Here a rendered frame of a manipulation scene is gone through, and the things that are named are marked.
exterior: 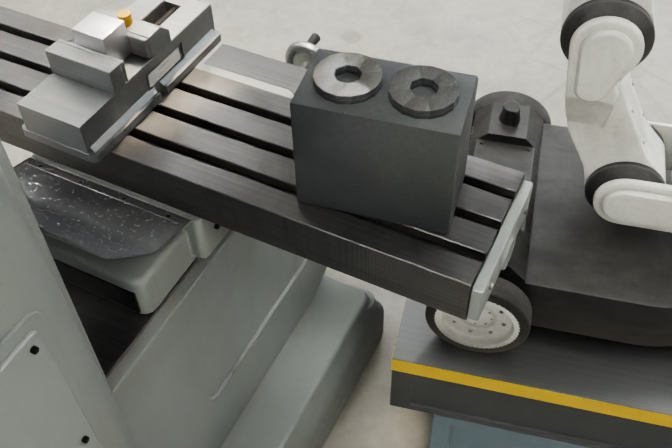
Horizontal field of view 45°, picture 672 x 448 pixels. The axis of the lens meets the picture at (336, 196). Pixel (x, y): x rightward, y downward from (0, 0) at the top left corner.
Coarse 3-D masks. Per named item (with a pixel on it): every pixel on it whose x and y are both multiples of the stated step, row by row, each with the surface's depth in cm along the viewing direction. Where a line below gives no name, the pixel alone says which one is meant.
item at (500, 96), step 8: (488, 96) 186; (496, 96) 185; (504, 96) 184; (512, 96) 184; (520, 96) 184; (528, 96) 184; (480, 104) 186; (520, 104) 182; (528, 104) 183; (536, 104) 184; (536, 112) 182; (544, 112) 185; (472, 120) 188; (544, 120) 184; (472, 128) 190
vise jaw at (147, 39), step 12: (108, 12) 130; (132, 24) 128; (144, 24) 128; (132, 36) 126; (144, 36) 125; (156, 36) 127; (168, 36) 130; (132, 48) 127; (144, 48) 126; (156, 48) 128
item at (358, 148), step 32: (320, 64) 106; (352, 64) 105; (384, 64) 107; (320, 96) 103; (352, 96) 101; (384, 96) 103; (416, 96) 101; (448, 96) 101; (320, 128) 104; (352, 128) 102; (384, 128) 101; (416, 128) 99; (448, 128) 99; (320, 160) 108; (352, 160) 107; (384, 160) 105; (416, 160) 103; (448, 160) 101; (320, 192) 113; (352, 192) 111; (384, 192) 109; (416, 192) 107; (448, 192) 106; (416, 224) 112; (448, 224) 110
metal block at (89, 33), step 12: (96, 12) 125; (84, 24) 123; (96, 24) 123; (108, 24) 123; (120, 24) 123; (84, 36) 122; (96, 36) 121; (108, 36) 122; (120, 36) 124; (96, 48) 123; (108, 48) 123; (120, 48) 125
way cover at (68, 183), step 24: (24, 168) 132; (48, 168) 132; (24, 192) 126; (48, 192) 127; (72, 192) 127; (96, 192) 128; (48, 216) 119; (72, 216) 122; (96, 216) 123; (120, 216) 124; (144, 216) 124; (168, 216) 124; (72, 240) 110; (96, 240) 114; (120, 240) 118; (144, 240) 119; (168, 240) 120
